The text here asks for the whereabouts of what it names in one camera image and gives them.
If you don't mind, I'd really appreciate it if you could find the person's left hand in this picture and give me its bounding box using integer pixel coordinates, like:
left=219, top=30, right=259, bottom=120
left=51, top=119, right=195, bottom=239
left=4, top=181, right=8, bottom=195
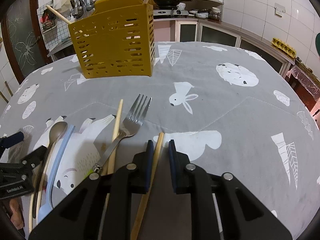
left=9, top=199, right=24, bottom=230

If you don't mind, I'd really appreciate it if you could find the green round wall board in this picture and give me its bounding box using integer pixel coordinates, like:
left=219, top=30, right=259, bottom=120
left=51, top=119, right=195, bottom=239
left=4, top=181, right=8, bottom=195
left=315, top=33, right=320, bottom=56

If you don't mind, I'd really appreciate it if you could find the black wok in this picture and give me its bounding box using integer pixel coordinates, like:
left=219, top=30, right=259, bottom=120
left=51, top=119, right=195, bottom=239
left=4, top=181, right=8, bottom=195
left=153, top=0, right=180, bottom=8

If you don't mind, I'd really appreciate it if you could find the grey metal spoon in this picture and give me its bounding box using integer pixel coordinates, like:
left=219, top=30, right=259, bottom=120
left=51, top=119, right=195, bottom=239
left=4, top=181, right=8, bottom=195
left=31, top=121, right=68, bottom=219

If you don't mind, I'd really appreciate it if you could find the green handled metal fork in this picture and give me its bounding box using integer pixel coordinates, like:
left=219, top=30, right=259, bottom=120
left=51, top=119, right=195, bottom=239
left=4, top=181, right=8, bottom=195
left=90, top=94, right=152, bottom=174

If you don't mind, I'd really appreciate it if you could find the silver gas stove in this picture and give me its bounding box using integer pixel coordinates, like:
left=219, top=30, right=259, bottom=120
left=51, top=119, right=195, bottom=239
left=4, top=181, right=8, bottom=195
left=153, top=9, right=189, bottom=18

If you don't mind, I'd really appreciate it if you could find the white wall socket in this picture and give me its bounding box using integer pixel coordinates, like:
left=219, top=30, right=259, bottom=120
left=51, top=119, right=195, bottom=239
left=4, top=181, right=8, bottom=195
left=274, top=3, right=286, bottom=17

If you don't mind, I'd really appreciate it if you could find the wooden chopstick crossing spoon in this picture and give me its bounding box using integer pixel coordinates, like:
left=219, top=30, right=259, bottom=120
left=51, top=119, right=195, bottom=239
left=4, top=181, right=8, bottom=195
left=45, top=4, right=89, bottom=37

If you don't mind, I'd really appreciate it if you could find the dark wooden glass door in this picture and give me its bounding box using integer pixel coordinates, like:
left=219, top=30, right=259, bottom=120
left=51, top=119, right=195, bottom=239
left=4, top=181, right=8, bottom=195
left=1, top=0, right=52, bottom=83

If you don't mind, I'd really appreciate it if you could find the yellow perforated utensil holder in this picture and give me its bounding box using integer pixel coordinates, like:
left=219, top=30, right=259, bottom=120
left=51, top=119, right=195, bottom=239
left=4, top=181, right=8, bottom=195
left=68, top=0, right=155, bottom=79

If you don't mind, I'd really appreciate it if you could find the yellow egg tray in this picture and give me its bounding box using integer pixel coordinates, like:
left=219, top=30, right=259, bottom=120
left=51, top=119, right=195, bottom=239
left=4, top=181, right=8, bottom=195
left=271, top=37, right=297, bottom=59

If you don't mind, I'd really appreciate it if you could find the grey animal print tablecloth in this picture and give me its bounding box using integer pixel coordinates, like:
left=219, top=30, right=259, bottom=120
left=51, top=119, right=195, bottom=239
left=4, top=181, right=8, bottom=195
left=1, top=42, right=319, bottom=239

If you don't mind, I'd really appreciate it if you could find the kitchen counter with cabinets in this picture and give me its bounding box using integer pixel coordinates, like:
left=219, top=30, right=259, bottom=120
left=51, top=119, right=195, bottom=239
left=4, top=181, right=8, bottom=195
left=47, top=15, right=296, bottom=78

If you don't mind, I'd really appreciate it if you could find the light blue spoon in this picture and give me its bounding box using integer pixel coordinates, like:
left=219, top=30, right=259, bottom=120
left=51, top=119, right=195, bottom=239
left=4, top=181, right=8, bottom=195
left=37, top=125, right=75, bottom=224

